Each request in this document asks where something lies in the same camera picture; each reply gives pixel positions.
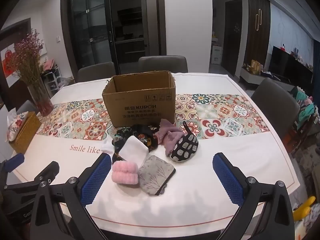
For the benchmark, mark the white television cabinet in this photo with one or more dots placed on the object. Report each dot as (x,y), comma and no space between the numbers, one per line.
(252,78)

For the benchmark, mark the red and white wall poster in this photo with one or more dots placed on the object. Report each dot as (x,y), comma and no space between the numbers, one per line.
(8,65)

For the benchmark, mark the black oval print pouch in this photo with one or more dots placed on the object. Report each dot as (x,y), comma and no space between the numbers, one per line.
(183,147)

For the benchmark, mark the yellow toy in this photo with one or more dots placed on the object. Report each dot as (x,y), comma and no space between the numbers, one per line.
(303,208)

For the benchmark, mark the yellow gift bag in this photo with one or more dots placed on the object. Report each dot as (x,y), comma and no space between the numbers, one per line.
(255,67)

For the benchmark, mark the dark slatted cabinet door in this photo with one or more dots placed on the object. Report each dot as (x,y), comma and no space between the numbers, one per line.
(257,42)

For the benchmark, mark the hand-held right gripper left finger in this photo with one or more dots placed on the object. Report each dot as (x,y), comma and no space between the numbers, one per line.
(96,177)

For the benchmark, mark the floral fabric tissue cover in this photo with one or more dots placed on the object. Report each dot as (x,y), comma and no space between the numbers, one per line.
(16,125)

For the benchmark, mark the purple knit cloth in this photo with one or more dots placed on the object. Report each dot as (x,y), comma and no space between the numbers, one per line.
(167,135)

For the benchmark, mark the white square cloth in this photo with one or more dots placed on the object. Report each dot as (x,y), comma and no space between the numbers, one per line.
(133,148)

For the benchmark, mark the dark wooden door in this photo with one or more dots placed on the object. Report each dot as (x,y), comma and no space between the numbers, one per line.
(22,30)
(233,37)

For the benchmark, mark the pink cloth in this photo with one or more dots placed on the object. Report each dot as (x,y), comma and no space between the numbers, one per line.
(48,64)

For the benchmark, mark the black television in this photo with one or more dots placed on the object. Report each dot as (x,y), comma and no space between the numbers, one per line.
(290,65)

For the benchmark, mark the black patterned silk scarf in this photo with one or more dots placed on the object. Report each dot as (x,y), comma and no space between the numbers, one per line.
(147,130)

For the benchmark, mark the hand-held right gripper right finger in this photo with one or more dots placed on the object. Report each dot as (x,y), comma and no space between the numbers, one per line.
(227,180)

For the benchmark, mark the white shoe rack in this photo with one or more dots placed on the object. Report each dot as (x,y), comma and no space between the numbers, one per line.
(51,82)

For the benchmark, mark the cream cloth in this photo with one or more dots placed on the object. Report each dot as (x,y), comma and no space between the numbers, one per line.
(125,173)

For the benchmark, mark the white storage drawers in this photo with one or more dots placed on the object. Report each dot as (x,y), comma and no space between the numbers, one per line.
(216,52)

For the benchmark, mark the grey branch print pouch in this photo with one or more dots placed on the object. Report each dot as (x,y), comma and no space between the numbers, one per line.
(155,173)

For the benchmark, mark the teal and white clothes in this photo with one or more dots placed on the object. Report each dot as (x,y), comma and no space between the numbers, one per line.
(303,107)

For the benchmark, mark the black framed glass sliding door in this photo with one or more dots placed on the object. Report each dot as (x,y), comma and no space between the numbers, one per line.
(87,30)

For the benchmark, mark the yellow wicker tissue box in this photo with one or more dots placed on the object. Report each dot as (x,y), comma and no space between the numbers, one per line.
(25,135)

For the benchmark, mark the white tissue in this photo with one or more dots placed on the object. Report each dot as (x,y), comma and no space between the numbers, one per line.
(12,115)

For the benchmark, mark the brown cardboard box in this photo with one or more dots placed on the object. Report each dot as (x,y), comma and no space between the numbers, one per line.
(140,105)

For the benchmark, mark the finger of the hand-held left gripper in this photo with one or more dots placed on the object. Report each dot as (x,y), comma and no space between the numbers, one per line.
(50,170)
(15,160)

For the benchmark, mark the dried pink flowers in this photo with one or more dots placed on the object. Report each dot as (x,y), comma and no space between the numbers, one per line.
(25,55)

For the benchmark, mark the white wall intercom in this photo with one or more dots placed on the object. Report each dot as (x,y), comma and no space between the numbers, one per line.
(43,50)

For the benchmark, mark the glass vase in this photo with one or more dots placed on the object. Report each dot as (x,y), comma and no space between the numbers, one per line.
(41,100)

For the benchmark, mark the grey dining chair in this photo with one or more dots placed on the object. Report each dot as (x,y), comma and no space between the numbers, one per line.
(96,71)
(26,107)
(275,105)
(162,63)

